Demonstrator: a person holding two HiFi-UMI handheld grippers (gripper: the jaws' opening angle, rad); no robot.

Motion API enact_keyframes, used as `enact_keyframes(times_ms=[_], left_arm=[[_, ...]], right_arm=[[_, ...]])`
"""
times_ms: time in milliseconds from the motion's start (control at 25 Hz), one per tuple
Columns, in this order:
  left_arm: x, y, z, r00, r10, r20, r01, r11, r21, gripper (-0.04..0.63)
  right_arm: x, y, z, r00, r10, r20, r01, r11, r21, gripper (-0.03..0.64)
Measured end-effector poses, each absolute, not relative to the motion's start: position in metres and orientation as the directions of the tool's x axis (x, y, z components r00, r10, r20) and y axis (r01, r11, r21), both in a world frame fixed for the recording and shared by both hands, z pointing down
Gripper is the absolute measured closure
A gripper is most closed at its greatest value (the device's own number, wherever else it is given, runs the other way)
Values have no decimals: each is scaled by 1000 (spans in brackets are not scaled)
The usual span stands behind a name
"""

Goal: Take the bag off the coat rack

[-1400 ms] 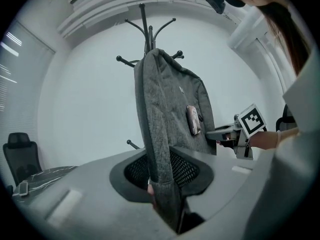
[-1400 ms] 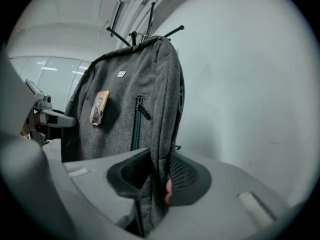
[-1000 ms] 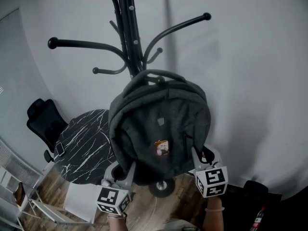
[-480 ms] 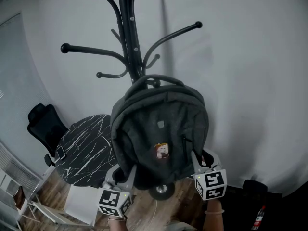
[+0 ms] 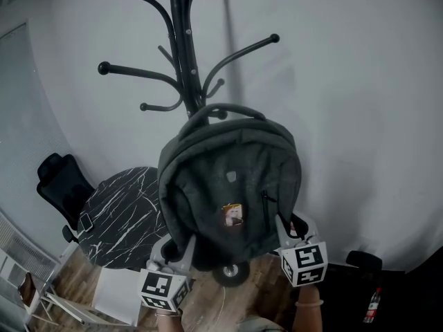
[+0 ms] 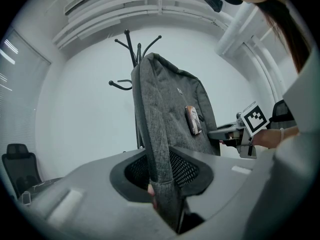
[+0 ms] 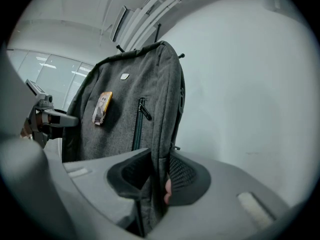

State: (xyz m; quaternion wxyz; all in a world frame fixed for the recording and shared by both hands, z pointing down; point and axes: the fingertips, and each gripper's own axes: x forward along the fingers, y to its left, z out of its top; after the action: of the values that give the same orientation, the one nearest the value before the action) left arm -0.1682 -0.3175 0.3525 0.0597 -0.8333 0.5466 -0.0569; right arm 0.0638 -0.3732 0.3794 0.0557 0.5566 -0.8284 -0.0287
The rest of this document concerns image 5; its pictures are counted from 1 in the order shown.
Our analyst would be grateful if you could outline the dark grey backpack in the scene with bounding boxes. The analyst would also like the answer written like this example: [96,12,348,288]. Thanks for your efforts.
[157,103,302,273]

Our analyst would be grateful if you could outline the round black marble table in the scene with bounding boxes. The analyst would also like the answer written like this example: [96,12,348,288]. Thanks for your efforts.
[76,167,170,271]

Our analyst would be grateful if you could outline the black coat stand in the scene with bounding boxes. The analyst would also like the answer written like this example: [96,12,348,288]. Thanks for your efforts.
[97,0,280,286]

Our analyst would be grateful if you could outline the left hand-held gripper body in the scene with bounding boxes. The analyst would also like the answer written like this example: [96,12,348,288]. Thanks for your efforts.
[139,259,192,313]

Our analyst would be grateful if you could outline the clear bottle with red label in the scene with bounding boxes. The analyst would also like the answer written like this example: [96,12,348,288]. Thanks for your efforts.
[363,287,382,324]

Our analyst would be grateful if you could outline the black padded office chair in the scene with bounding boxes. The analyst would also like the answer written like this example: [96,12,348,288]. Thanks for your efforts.
[318,250,443,332]

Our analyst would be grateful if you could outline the person's grey trousers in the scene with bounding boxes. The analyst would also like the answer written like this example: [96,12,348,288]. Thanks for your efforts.
[238,315,285,332]

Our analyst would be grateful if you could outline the person's left forearm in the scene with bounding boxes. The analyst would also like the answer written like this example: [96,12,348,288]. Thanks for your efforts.
[155,311,183,332]

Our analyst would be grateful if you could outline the brown leather bag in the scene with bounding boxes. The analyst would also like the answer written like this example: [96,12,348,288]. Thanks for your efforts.
[17,271,37,306]

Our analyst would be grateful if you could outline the person's right forearm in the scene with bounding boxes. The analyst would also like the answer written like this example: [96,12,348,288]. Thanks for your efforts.
[293,284,325,332]

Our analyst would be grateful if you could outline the smartphone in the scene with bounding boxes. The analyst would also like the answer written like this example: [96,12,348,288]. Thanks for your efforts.
[79,213,94,233]

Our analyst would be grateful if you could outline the white folding chair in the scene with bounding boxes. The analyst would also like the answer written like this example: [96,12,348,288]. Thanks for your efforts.
[0,247,60,329]
[43,266,143,327]

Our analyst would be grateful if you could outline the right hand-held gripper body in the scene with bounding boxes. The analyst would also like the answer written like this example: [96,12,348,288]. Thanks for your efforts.
[276,235,329,288]

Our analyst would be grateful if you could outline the black mesh office chair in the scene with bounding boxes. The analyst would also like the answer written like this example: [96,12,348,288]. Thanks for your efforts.
[36,153,96,245]

